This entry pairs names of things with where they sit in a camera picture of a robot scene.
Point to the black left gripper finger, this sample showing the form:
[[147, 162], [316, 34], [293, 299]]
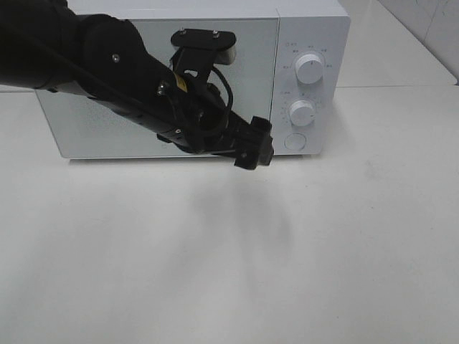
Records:
[[199, 50], [253, 144]]

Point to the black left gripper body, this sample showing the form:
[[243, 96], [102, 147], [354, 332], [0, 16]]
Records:
[[199, 106]]

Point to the round white door button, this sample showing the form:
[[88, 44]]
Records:
[[295, 142]]

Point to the white microwave door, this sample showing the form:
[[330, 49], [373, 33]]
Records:
[[84, 129]]

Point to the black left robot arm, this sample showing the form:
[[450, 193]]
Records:
[[47, 46]]

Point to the lower white microwave knob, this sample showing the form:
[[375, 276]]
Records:
[[302, 113]]

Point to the white microwave knob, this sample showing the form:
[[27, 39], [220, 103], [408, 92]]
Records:
[[302, 113], [309, 68]]

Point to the white microwave oven body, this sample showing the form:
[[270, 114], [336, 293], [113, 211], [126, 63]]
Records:
[[303, 26]]

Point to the upper white microwave knob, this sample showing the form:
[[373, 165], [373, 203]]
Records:
[[309, 68]]

